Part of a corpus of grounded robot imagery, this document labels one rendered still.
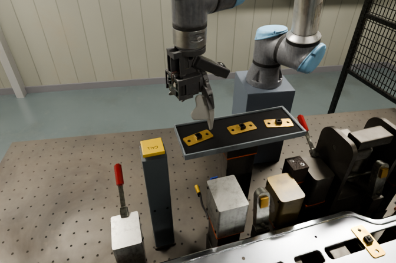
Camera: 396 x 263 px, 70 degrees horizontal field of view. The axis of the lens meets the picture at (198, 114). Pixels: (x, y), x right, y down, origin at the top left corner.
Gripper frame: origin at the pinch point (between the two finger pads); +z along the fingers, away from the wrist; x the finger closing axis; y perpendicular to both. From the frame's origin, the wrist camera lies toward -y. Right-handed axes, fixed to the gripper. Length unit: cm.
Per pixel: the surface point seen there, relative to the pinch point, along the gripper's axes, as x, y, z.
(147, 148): -3.3, 14.1, 8.4
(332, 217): 32.1, -24.0, 24.1
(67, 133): -184, 32, 124
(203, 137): 0.6, -1.3, 8.1
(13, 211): -45, 60, 54
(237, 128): 2.6, -12.0, 8.1
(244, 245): 25.8, 1.7, 24.4
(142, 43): -232, -68, 74
